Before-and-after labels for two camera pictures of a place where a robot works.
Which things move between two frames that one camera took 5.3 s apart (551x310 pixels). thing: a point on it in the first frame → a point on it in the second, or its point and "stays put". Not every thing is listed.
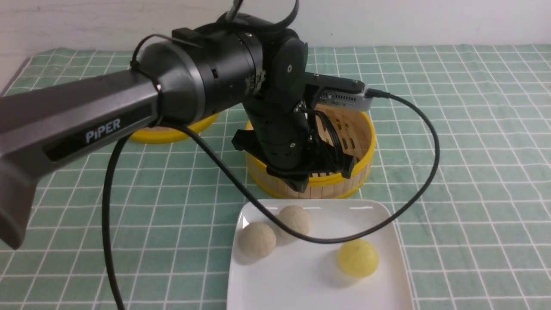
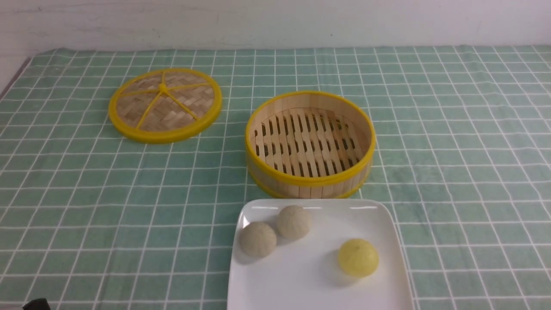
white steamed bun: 295,217 stays put
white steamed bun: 257,240 stays put
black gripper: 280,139 → 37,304
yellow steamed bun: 357,258 stays put
